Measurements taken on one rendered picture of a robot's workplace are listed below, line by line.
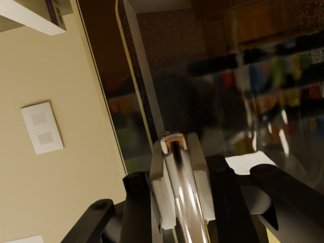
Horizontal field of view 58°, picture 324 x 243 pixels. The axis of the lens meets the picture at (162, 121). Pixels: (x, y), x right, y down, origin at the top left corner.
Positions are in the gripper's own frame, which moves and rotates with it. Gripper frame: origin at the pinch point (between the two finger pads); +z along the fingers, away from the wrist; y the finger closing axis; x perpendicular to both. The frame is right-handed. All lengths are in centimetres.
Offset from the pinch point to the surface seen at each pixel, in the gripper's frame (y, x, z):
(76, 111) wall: -23, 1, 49
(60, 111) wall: -26, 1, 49
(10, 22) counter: -27, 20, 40
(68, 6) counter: -14.9, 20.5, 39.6
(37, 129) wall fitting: -32, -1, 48
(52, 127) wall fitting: -29, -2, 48
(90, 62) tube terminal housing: -5.0, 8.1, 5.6
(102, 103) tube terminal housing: -5.0, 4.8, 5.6
